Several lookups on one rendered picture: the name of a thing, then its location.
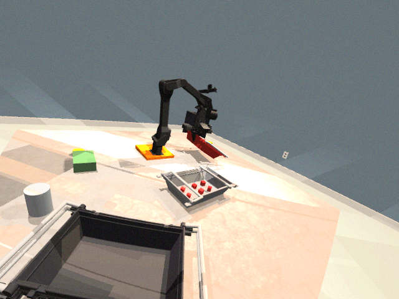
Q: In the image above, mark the green block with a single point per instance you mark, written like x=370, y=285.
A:
x=84, y=161

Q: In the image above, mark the white cylinder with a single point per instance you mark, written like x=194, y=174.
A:
x=38, y=199

